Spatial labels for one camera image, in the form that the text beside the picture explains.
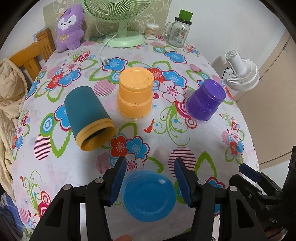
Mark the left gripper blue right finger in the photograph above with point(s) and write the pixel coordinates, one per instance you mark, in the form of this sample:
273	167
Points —
184	181

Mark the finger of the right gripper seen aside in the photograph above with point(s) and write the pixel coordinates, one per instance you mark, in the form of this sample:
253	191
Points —
250	173

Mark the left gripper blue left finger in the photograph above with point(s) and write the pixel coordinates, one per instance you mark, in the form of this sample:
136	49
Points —
117	176

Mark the blue plastic cup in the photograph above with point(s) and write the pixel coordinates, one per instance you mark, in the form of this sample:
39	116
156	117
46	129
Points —
148	196

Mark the teal cup with yellow rim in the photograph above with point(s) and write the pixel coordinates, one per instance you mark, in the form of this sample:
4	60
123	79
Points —
90	123

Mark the purple plastic cup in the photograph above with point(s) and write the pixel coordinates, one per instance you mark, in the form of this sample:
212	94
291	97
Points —
204	101

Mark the orange plastic cup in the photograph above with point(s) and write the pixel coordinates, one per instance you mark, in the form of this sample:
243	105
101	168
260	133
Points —
134	96

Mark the green cup on jar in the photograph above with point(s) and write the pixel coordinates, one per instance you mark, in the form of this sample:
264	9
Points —
185	15

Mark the floral tablecloth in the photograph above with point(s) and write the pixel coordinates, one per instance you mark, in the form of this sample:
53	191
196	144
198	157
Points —
47	156

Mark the beige cabinet door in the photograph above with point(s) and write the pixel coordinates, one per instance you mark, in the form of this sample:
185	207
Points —
269	108

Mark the white standing fan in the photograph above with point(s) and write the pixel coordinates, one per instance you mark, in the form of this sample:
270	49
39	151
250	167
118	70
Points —
245	74

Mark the dark clothes pile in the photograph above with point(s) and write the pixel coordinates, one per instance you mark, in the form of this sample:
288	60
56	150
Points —
11	224

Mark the glass mason jar mug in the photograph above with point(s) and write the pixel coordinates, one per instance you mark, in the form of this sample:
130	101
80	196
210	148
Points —
176	32

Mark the beige jacket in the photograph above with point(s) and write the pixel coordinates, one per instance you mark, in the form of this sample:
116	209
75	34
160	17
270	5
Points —
13	92

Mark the cotton swab container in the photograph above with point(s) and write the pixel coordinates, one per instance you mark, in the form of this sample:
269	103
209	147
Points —
151	31

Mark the wooden chair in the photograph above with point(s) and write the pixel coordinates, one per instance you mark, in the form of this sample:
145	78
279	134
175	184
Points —
27	57

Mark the purple plush toy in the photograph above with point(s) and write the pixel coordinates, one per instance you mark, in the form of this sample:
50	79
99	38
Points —
69	29

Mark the green desk fan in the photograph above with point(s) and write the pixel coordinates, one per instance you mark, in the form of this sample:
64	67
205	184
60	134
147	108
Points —
122	13

